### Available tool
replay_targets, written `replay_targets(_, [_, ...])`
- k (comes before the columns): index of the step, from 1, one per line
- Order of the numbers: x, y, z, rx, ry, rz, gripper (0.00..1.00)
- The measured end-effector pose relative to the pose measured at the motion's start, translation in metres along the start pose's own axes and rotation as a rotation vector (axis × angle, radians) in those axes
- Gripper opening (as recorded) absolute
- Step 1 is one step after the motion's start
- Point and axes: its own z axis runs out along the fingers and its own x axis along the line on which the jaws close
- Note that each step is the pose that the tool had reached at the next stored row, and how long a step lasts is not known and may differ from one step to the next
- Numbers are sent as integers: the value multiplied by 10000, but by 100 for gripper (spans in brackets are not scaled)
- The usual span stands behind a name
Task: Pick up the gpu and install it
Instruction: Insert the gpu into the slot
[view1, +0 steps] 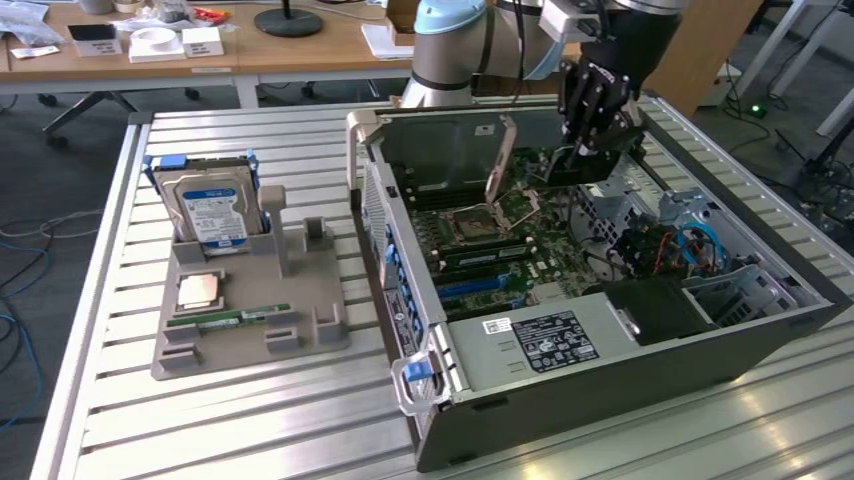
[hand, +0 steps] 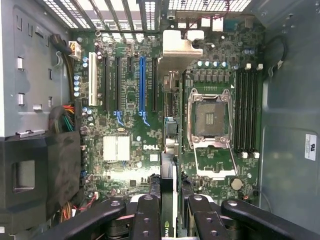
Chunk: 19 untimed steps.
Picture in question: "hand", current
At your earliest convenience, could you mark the silver coin battery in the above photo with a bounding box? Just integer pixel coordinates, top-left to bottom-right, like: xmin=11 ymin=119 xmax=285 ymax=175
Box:
xmin=230 ymin=177 xmax=244 ymax=190

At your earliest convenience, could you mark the metal socket cover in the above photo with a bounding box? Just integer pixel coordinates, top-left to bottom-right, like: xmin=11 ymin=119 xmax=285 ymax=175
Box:
xmin=193 ymin=141 xmax=238 ymax=181

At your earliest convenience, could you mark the silver chipset heatsink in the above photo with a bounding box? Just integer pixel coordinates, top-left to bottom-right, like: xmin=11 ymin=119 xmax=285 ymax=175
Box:
xmin=102 ymin=135 xmax=131 ymax=162

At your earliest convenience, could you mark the CPU socket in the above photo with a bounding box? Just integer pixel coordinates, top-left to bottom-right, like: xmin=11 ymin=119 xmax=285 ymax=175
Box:
xmin=187 ymin=88 xmax=235 ymax=150

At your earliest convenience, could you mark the black RAM slot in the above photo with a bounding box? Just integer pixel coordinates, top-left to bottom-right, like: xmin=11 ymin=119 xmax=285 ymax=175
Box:
xmin=241 ymin=63 xmax=248 ymax=159
xmin=235 ymin=64 xmax=242 ymax=159
xmin=246 ymin=63 xmax=253 ymax=159
xmin=181 ymin=70 xmax=188 ymax=149
xmin=252 ymin=63 xmax=264 ymax=160

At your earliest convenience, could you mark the black fan shroud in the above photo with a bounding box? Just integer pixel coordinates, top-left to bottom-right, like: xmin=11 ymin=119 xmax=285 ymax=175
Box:
xmin=0 ymin=131 xmax=82 ymax=226

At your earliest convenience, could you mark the white case label sticker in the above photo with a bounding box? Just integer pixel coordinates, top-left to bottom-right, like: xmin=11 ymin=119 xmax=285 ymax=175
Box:
xmin=304 ymin=133 xmax=317 ymax=161

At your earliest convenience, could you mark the blue expansion slot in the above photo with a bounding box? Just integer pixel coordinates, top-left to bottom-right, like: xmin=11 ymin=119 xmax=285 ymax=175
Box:
xmin=138 ymin=55 xmax=151 ymax=127

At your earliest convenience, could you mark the long black expansion slot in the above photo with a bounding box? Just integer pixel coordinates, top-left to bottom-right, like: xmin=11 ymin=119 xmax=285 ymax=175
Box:
xmin=150 ymin=56 xmax=159 ymax=113
xmin=101 ymin=55 xmax=110 ymax=113
xmin=113 ymin=55 xmax=124 ymax=126

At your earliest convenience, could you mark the open dark PC case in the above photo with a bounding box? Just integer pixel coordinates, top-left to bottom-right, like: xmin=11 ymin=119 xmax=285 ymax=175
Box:
xmin=0 ymin=0 xmax=320 ymax=240

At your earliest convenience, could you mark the green Dell motherboard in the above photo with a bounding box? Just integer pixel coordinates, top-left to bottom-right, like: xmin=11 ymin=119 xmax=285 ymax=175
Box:
xmin=66 ymin=13 xmax=266 ymax=210

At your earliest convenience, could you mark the white expansion slot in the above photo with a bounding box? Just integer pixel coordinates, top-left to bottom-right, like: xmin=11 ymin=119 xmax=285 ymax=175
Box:
xmin=88 ymin=51 xmax=98 ymax=107

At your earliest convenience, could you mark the white power connector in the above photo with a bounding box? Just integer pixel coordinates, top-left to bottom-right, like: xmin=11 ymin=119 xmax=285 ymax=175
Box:
xmin=67 ymin=40 xmax=83 ymax=61

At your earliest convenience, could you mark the grey power supply unit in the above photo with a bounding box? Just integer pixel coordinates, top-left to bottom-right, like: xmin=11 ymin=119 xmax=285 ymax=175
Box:
xmin=0 ymin=0 xmax=73 ymax=138

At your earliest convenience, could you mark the coloured power wire bundle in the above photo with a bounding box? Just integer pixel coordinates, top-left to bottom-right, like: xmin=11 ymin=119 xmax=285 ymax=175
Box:
xmin=48 ymin=104 xmax=76 ymax=134

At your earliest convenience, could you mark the thin black wire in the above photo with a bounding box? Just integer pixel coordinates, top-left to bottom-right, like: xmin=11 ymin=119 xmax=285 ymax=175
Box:
xmin=266 ymin=34 xmax=288 ymax=76

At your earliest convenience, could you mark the black braided power cable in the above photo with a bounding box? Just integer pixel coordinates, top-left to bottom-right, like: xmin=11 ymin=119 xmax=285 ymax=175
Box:
xmin=49 ymin=33 xmax=76 ymax=101

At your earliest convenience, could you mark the red and black fan wire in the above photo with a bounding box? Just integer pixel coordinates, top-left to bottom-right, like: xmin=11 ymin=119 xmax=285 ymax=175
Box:
xmin=181 ymin=0 xmax=232 ymax=40

